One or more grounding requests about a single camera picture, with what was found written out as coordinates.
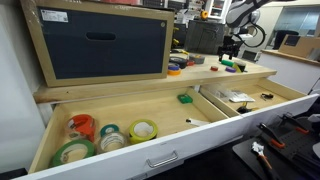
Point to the black metal clamp bracket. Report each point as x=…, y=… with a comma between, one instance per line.
x=267, y=96

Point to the white paper strip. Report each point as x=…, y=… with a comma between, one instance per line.
x=196, y=122

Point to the orange tape roll flat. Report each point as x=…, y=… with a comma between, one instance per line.
x=190, y=62

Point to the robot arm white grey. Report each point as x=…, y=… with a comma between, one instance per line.
x=240, y=14

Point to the clear tape roll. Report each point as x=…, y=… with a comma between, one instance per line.
x=110, y=142

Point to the teal tape roll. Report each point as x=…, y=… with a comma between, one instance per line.
x=108, y=129

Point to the silver foil bag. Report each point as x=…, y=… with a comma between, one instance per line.
x=236, y=96

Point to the purple tape roll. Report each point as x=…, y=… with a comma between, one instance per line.
x=230, y=69

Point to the black yellow spring clamp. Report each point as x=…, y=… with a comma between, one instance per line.
x=244, y=109

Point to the black yellow hazard tape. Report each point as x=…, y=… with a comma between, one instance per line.
x=239, y=66

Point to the yellow tape roll in drawer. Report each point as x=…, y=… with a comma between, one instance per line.
x=142, y=130

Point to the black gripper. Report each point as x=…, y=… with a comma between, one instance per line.
x=230, y=47

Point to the small red masking tape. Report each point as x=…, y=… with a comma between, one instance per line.
x=214, y=68

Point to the black tape roll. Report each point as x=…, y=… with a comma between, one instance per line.
x=178, y=60

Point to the white wooden open drawer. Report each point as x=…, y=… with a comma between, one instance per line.
x=174, y=134

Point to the orange blue tape stack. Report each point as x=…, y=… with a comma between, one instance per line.
x=173, y=69

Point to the orange tape dispenser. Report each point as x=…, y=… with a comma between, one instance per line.
x=81, y=126

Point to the green plastic tube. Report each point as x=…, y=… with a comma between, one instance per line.
x=227, y=63

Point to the green tape roll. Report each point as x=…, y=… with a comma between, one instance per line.
x=73, y=151

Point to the clear plastic tray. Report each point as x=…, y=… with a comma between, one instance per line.
x=220, y=92

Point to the cardboard box on counter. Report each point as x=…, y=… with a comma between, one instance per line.
x=300, y=46

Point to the green small block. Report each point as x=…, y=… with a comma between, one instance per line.
x=184, y=98

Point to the metal drawer handle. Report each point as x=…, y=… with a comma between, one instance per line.
x=155, y=164

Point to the black orange clamp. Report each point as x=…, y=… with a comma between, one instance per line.
x=275, y=140
x=286, y=119

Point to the grey duct tape roll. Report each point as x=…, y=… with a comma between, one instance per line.
x=197, y=59

